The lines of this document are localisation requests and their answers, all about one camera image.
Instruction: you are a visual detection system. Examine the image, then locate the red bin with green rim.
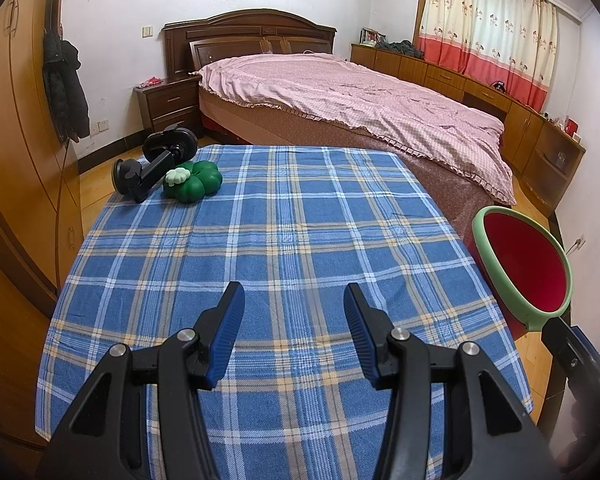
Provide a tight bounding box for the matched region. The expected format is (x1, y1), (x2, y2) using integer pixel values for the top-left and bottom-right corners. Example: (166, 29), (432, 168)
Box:
(471, 206), (572, 342)

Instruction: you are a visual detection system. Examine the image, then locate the dark clothes pile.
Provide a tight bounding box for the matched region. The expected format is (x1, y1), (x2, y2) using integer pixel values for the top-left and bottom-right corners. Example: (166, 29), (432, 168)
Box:
(377, 40), (425, 58)

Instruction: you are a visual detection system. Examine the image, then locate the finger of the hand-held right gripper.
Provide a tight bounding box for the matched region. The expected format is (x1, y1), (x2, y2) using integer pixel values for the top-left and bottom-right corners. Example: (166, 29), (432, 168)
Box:
(540, 316), (600, 411)

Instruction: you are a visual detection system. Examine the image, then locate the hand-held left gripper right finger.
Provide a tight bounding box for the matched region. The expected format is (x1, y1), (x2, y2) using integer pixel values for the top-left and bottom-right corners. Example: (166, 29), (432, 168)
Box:
(343, 282), (561, 480)

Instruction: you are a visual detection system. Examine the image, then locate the wooden wardrobe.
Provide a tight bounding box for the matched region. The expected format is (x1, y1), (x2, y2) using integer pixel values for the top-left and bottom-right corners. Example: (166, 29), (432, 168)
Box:
(0, 0), (86, 321)

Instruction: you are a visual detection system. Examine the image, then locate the pink bedspread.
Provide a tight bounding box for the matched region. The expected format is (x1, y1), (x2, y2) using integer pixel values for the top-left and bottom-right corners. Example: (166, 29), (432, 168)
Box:
(196, 52), (517, 206)

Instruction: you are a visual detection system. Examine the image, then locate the dark wooden nightstand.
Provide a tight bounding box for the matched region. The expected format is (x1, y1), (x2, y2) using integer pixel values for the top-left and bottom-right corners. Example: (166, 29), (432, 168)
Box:
(133, 74), (203, 138)

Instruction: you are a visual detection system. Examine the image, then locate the long low wooden cabinet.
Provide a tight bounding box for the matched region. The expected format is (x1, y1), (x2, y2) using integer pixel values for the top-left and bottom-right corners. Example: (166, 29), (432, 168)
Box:
(350, 42), (587, 218)

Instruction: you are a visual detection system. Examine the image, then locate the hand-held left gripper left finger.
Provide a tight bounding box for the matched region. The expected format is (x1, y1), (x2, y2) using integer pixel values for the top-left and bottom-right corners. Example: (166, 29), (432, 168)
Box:
(35, 281), (246, 480)

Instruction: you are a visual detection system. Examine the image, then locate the black jacket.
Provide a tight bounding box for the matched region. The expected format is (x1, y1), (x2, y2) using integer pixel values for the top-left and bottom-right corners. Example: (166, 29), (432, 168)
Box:
(41, 29), (91, 142)

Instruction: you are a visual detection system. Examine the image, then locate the dark wooden bed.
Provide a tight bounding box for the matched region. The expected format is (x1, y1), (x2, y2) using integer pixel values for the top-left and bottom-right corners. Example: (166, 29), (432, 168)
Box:
(161, 8), (518, 261)

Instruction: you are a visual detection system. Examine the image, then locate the green clover toy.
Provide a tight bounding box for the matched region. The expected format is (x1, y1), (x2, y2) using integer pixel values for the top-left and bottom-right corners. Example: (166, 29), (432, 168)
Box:
(162, 160), (224, 204)

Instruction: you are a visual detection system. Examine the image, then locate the cream and red curtain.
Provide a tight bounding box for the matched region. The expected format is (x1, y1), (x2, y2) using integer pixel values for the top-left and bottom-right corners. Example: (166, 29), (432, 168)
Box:
(416, 0), (559, 113)

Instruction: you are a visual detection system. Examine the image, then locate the black suction phone holder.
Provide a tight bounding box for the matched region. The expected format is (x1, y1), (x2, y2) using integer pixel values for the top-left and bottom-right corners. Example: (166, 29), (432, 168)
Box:
(111, 124), (199, 204)

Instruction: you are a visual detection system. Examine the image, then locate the thin black cable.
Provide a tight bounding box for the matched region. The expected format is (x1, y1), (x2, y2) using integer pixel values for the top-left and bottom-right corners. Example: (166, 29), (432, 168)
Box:
(54, 140), (72, 261)

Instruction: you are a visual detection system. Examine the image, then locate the blue plaid tablecloth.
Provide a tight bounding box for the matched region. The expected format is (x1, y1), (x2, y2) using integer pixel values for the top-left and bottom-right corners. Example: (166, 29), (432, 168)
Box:
(35, 144), (536, 480)

